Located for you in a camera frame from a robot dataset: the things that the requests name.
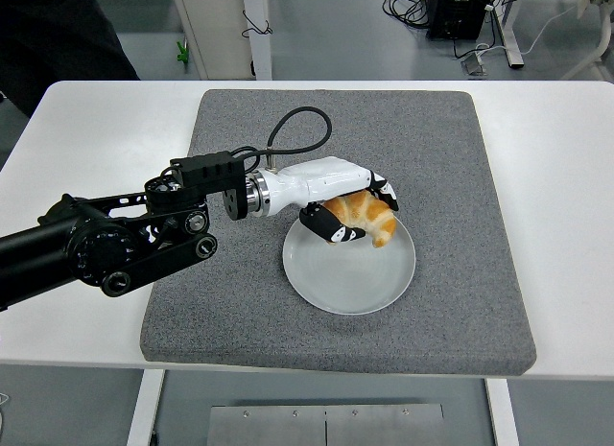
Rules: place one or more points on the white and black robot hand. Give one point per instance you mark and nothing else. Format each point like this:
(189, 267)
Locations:
(316, 180)

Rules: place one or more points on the golden croissant bread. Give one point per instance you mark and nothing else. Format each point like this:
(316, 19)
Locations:
(369, 216)

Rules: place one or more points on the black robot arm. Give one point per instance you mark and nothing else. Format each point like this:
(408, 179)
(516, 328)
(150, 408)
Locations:
(48, 249)

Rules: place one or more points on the round pale grey plate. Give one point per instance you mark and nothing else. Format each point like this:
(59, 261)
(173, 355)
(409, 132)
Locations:
(345, 278)

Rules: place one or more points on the grey metal plate with screws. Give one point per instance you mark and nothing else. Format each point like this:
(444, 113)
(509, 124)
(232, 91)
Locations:
(268, 427)

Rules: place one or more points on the grey felt mat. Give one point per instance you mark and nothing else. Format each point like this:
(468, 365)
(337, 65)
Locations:
(432, 153)

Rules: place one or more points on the small green floor object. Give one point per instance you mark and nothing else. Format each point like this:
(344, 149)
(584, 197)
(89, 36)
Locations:
(181, 53)

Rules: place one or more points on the beige cabinet panel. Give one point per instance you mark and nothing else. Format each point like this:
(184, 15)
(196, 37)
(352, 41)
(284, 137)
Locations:
(216, 14)

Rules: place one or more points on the clear grey foot pedal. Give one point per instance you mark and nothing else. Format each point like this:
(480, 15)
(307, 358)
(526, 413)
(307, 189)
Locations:
(475, 66)

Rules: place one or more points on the black computer box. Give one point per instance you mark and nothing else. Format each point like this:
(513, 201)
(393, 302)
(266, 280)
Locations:
(455, 14)

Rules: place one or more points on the white table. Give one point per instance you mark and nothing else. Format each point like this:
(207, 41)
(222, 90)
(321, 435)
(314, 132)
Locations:
(551, 177)

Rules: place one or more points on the white desk leg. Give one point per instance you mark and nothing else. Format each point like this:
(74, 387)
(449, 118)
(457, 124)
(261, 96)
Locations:
(511, 33)

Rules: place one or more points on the person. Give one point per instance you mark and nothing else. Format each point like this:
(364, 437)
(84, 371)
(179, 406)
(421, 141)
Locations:
(57, 33)

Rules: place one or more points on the white square post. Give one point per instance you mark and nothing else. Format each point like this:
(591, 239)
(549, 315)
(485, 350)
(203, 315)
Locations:
(261, 53)

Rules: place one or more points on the white curved tube frame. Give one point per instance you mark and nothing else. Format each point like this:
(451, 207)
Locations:
(599, 38)

